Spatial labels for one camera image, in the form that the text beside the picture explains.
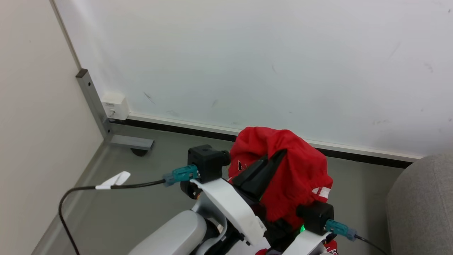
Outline white wall socket box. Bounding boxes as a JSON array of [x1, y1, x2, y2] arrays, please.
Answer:
[[101, 92, 130, 121]]

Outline white and black baseboard strip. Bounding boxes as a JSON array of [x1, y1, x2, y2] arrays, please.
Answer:
[[113, 113, 423, 169]]

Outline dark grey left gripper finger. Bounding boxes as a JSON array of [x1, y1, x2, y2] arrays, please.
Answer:
[[232, 155, 269, 189]]

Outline white cable label tag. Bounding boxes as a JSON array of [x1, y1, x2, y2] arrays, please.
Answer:
[[95, 171, 131, 190]]

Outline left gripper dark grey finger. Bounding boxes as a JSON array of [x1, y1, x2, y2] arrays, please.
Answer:
[[243, 149, 287, 199]]

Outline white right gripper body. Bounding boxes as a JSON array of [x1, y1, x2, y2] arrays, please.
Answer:
[[282, 224, 332, 255]]

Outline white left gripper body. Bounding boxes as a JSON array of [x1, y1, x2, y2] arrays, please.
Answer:
[[180, 177, 268, 246]]

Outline black cable with teal plug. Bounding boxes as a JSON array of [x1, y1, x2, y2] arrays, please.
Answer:
[[58, 164, 199, 255], [325, 219, 390, 255]]

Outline red sports garment white stripes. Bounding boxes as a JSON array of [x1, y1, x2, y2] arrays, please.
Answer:
[[228, 126, 334, 231]]

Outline grey metal frame leg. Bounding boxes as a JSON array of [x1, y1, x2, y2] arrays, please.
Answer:
[[75, 69, 155, 157]]

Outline grey fabric sofa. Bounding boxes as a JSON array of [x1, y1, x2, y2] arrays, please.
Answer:
[[386, 150, 453, 255]]

